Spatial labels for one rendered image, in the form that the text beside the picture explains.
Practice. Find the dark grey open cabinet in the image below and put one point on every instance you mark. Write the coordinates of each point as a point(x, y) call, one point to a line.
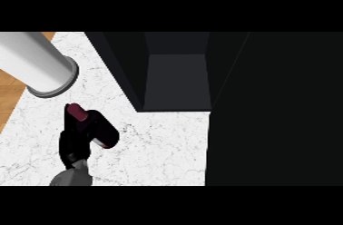
point(177, 80)

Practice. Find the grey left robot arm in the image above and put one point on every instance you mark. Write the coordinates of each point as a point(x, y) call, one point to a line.
point(72, 177)

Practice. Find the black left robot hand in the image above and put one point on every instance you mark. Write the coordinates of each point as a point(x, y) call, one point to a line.
point(72, 147)

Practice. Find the white cylinder with grey rim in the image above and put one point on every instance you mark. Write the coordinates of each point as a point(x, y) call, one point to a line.
point(32, 62)

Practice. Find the dark red wine bottle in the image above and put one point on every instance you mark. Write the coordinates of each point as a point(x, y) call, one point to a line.
point(100, 129)

